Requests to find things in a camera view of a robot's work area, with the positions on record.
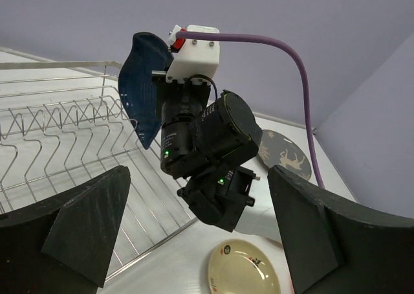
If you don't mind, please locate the cream floral round plate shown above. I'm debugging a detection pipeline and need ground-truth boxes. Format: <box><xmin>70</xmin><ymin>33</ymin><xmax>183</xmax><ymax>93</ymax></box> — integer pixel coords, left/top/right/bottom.
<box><xmin>207</xmin><ymin>239</ymin><xmax>281</xmax><ymax>294</ymax></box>

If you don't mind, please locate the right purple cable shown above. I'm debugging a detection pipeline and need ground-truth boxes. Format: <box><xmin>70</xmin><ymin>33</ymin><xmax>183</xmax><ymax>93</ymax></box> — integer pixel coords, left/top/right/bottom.
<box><xmin>176</xmin><ymin>30</ymin><xmax>326</xmax><ymax>190</ymax></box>

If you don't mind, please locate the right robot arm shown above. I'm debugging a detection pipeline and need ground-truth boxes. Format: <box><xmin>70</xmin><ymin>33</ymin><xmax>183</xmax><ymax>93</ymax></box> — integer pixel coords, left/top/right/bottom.
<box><xmin>151</xmin><ymin>71</ymin><xmax>281</xmax><ymax>242</ymax></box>

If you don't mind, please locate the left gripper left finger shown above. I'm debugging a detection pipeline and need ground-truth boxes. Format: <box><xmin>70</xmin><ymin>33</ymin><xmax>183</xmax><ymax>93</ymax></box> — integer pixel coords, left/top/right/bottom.
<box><xmin>1</xmin><ymin>166</ymin><xmax>131</xmax><ymax>293</ymax></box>

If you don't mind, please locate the dark blue leaf-shaped plate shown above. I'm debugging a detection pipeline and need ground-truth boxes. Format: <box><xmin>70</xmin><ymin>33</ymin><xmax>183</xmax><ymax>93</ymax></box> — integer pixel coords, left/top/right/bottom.
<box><xmin>118</xmin><ymin>32</ymin><xmax>173</xmax><ymax>149</ymax></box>

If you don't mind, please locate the grey deer pattern plate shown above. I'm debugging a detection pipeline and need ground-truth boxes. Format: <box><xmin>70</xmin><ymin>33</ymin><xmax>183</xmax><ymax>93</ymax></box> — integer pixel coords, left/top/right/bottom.
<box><xmin>258</xmin><ymin>130</ymin><xmax>312</xmax><ymax>181</ymax></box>

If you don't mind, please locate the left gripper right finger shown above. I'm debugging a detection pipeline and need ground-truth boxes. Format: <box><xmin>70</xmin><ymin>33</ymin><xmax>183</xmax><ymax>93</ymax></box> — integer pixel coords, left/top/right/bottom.
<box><xmin>268</xmin><ymin>166</ymin><xmax>413</xmax><ymax>293</ymax></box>

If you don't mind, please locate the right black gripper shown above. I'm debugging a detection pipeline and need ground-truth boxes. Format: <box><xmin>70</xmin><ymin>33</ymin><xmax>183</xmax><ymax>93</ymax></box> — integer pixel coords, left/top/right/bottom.
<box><xmin>151</xmin><ymin>71</ymin><xmax>213</xmax><ymax>113</ymax></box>

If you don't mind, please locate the wire dish rack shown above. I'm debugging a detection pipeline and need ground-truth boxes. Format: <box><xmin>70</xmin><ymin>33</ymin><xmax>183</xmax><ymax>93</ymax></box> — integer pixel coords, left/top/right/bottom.
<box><xmin>1</xmin><ymin>48</ymin><xmax>195</xmax><ymax>278</ymax></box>

